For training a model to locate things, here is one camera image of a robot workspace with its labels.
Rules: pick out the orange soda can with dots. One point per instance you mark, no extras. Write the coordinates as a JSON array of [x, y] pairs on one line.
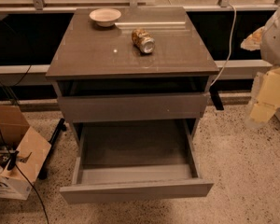
[[143, 40]]

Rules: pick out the grey drawer cabinet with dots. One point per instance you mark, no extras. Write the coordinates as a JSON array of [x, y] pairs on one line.
[[103, 61]]

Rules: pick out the open grey middle drawer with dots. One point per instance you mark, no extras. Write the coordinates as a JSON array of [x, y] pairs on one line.
[[135, 160]]

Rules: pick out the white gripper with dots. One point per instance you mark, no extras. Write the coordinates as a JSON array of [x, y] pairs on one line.
[[276, 41]]

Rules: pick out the open cardboard box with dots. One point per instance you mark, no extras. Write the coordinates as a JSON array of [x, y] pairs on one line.
[[22, 153]]

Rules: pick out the white ceramic bowl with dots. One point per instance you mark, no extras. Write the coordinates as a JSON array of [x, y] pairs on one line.
[[105, 17]]

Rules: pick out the closed grey top drawer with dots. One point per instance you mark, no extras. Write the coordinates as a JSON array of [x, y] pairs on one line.
[[132, 107]]

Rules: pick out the black metal stand leg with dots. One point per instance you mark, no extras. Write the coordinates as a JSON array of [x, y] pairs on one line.
[[59, 128]]

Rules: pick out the metal window railing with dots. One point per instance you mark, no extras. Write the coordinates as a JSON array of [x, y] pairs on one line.
[[140, 0]]

